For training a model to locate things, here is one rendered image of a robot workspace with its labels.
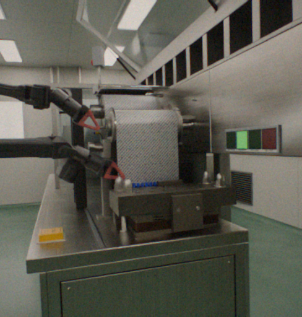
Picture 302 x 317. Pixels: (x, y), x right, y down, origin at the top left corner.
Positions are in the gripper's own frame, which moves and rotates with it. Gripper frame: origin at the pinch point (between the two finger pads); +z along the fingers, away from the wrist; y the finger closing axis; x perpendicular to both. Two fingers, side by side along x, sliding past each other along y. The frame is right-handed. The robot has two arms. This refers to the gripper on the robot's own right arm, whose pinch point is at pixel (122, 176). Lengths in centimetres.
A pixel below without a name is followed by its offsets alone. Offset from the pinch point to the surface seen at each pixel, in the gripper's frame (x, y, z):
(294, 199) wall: 75, -208, 261
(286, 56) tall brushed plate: 42, 48, 11
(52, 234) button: -24.8, 13.4, -14.1
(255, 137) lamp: 25.7, 36.7, 19.9
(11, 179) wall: -100, -556, -73
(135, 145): 12.4, 0.2, -1.1
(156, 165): 9.7, 0.3, 9.5
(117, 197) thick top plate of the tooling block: -6.2, 19.7, -3.0
